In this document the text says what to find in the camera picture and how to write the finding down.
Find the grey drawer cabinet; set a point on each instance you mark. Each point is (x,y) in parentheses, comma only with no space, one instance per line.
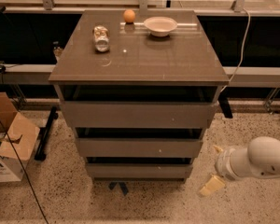
(139,68)

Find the crushed silver can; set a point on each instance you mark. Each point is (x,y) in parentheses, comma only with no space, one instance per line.
(101,38)

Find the grey drawer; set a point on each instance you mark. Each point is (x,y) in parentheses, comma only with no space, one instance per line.
(138,148)
(115,115)
(141,171)

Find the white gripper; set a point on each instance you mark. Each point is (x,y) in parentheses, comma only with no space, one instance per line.
(222,164)

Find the black stand leg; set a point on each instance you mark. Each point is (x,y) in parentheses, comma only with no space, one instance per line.
(225,106)
(44,135)

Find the orange fruit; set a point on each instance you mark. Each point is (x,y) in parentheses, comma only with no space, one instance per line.
(129,16)

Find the black stand leg right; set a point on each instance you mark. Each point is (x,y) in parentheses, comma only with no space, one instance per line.
(225,106)

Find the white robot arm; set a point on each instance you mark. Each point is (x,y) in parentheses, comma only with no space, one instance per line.
(260,160)

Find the open cardboard box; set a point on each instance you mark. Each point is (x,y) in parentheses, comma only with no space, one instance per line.
(17,141)

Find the white bowl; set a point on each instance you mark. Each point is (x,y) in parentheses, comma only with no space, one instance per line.
(160,26)

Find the black stand leg left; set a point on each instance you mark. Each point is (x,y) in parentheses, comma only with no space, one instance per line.
(44,135)

